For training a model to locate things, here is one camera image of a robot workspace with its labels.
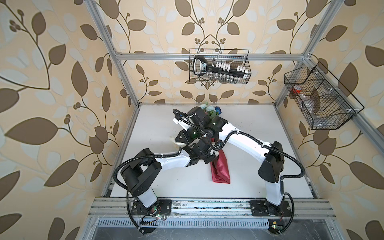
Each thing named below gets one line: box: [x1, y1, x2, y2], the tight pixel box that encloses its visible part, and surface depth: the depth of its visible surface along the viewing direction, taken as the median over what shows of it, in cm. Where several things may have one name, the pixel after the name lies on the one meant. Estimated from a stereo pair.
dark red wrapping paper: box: [210, 138, 231, 184], surface depth 86 cm
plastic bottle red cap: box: [291, 85, 321, 119], surface depth 81 cm
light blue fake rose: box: [199, 101, 217, 119], surface depth 110 cm
